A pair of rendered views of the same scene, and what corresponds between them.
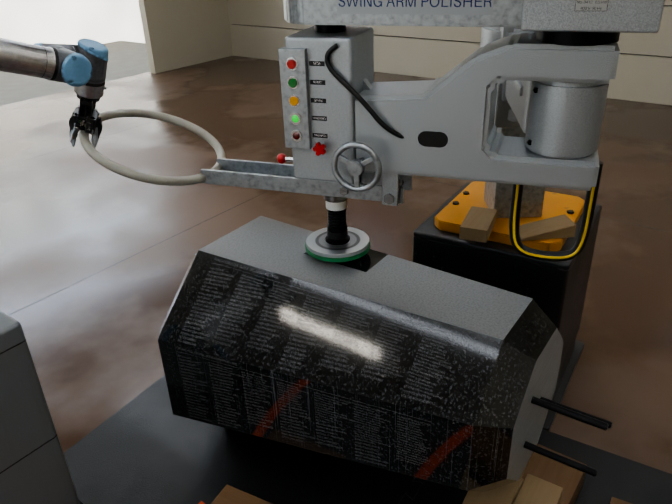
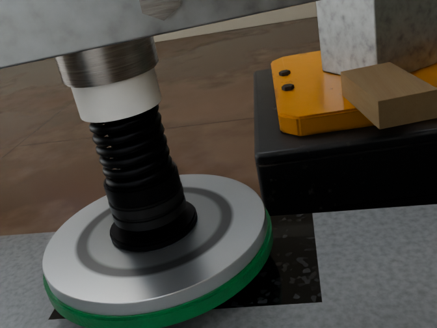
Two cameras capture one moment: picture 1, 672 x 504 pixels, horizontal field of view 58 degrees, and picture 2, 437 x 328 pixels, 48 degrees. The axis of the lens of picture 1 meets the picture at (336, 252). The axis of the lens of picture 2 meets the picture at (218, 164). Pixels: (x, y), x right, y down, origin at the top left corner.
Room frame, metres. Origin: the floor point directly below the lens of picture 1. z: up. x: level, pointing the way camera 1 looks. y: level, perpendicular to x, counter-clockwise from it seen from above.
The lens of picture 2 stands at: (1.44, 0.09, 1.11)
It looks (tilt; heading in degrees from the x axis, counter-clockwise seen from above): 25 degrees down; 336
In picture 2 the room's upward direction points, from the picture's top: 11 degrees counter-clockwise
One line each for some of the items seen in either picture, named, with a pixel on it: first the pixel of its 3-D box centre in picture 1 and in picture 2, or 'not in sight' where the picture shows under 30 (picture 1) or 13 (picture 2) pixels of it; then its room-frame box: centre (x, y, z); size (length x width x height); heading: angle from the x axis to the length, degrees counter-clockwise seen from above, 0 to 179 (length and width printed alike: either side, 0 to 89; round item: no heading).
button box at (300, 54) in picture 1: (296, 99); not in sight; (1.75, 0.10, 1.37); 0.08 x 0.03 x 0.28; 70
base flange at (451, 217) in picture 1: (511, 211); (381, 73); (2.25, -0.72, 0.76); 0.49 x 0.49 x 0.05; 58
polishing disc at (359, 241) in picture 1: (337, 241); (156, 231); (1.84, -0.01, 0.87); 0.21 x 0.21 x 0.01
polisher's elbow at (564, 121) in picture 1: (564, 113); not in sight; (1.61, -0.63, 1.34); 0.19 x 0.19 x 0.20
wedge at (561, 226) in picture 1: (543, 227); not in sight; (2.02, -0.77, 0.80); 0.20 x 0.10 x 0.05; 95
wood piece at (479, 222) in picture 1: (478, 223); (385, 92); (2.07, -0.54, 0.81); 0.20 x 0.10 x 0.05; 156
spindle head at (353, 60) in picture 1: (358, 110); not in sight; (1.81, -0.08, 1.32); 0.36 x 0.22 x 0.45; 70
